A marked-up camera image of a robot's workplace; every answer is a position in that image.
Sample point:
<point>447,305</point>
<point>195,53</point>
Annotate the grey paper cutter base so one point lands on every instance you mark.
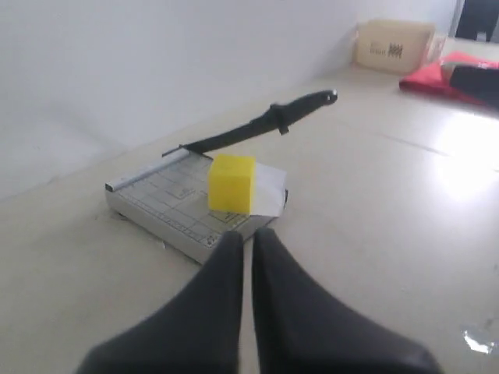
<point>170,201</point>

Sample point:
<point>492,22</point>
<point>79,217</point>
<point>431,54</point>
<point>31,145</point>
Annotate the cardboard box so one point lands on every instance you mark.
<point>394,46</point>

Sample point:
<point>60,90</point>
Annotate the red and black bag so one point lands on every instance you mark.
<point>459,77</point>

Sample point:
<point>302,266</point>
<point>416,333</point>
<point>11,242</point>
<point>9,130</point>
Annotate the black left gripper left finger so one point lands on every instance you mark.
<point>196,332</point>

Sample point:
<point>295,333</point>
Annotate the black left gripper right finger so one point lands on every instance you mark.
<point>301,328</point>

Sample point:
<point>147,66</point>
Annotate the yellow cube block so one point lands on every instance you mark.
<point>230,183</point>

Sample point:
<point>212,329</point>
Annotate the white paper sheet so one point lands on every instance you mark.
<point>269,196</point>

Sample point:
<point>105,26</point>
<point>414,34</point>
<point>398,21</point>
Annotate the black cutter blade lever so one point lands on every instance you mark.
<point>277,117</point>

